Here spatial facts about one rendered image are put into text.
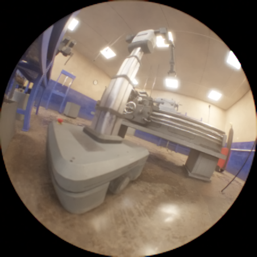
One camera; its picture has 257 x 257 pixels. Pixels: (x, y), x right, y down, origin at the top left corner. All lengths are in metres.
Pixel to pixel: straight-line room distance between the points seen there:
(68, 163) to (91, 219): 0.27
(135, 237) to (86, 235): 0.18
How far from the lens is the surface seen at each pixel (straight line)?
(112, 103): 0.45
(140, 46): 0.84
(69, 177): 0.20
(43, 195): 0.45
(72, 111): 3.34
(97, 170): 0.22
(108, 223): 0.40
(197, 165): 1.39
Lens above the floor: 0.38
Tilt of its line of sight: 1 degrees down
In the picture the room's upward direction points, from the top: 19 degrees clockwise
